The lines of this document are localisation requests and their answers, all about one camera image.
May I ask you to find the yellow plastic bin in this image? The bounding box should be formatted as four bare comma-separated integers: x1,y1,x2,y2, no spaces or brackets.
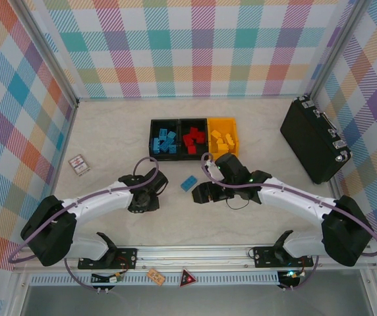
206,116,242,159

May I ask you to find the playing card deck box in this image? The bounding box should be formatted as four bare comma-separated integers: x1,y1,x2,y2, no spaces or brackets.
68,153,92,178

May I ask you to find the small orange tag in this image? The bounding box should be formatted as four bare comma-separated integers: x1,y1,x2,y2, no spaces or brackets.
146,267,166,286

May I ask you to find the left base power connector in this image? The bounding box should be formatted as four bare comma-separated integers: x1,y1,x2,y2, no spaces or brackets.
91,272,124,284

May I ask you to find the base power connector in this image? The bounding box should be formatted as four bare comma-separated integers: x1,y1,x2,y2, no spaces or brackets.
276,269,305,290
91,272,124,284

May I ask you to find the black hard carrying case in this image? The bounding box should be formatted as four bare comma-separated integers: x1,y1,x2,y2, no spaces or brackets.
279,95,353,185

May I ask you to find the red triangle warning sign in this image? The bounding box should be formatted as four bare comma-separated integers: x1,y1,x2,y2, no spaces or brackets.
179,268,198,289

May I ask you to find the right base power connector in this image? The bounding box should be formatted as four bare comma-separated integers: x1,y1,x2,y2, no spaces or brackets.
276,269,305,290

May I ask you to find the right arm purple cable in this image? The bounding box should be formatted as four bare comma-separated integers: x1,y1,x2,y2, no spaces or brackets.
200,153,377,292

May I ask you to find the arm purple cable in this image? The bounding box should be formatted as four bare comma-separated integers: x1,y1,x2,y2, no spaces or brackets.
200,153,377,292
9,157,160,292

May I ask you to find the thin black wire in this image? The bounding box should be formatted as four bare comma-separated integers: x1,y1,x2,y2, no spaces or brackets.
225,194,250,211

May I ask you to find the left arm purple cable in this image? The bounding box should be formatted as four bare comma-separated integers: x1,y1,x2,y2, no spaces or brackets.
9,157,160,292

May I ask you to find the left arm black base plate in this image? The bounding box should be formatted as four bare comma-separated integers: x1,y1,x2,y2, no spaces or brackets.
77,247,139,271

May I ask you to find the aluminium front rail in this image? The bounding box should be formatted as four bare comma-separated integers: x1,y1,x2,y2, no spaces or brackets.
13,242,377,271

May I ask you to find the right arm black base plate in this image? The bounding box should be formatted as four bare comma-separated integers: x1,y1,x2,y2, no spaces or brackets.
252,245,315,269

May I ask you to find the aluminium side rail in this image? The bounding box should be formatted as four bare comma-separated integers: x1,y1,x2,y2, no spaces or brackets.
326,179,343,198

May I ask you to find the slotted cable tray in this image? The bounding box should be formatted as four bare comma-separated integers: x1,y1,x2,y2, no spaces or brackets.
30,270,283,287

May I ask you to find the aluminium frame post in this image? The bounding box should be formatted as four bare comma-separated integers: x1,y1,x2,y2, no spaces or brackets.
16,0,80,109
306,0,370,101

